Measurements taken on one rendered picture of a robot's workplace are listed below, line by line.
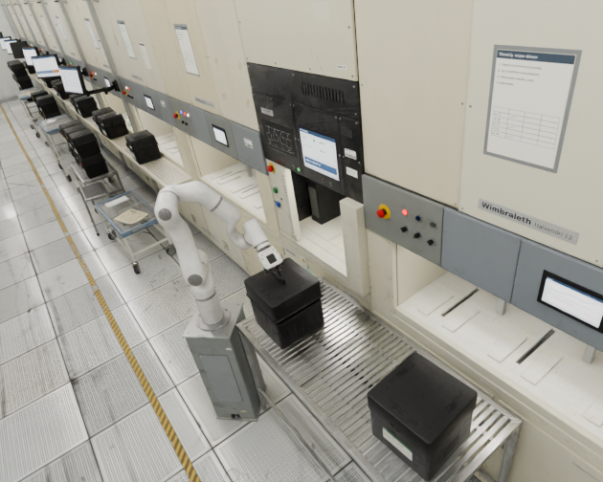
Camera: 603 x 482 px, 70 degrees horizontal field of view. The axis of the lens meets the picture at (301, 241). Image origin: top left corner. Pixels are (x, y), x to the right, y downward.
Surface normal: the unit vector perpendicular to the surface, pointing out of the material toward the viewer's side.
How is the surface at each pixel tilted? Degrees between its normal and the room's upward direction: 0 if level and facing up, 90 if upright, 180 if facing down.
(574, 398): 0
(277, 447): 0
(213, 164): 90
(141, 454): 0
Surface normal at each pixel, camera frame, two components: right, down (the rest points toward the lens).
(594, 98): -0.80, 0.42
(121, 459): -0.14, -0.82
